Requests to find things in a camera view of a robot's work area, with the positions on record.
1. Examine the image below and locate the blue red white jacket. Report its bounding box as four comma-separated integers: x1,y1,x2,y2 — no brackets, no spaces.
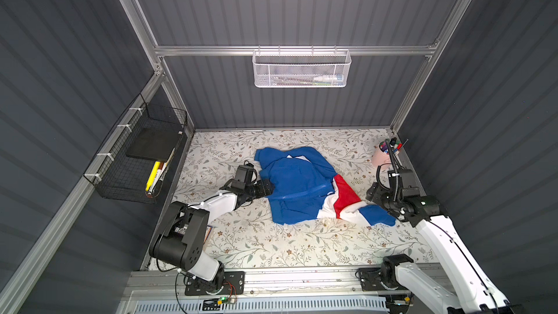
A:
254,147,396,227

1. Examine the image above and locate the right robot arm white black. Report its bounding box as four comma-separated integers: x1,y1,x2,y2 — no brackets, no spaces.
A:
366,180,525,313

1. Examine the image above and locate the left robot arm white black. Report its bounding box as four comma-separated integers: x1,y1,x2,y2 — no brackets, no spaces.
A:
148,179,275,292

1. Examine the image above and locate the floral table mat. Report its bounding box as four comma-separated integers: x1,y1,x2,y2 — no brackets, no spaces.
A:
174,129,437,268

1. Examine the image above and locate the pink pen cup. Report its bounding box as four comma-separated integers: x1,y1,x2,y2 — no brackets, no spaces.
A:
371,138,403,167

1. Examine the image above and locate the blue picture book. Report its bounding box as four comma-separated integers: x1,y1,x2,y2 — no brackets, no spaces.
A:
203,225,213,243

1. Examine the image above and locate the yellow marker in basket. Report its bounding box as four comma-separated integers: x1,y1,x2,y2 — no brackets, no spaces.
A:
145,161,161,192

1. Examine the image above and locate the black notebook in basket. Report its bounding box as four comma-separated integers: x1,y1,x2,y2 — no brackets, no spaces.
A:
126,128,183,162

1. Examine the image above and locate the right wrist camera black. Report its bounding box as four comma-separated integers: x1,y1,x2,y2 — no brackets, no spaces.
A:
388,169,421,199

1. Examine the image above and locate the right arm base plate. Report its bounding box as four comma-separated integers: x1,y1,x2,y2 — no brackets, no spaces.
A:
355,267,408,292

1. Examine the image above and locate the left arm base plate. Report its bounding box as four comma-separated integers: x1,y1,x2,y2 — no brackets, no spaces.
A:
184,271,246,296

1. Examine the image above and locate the white wire mesh basket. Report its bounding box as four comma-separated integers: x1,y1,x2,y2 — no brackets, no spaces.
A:
251,49,352,89

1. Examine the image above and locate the black wire wall basket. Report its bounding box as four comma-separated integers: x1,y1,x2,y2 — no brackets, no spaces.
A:
84,97,187,204

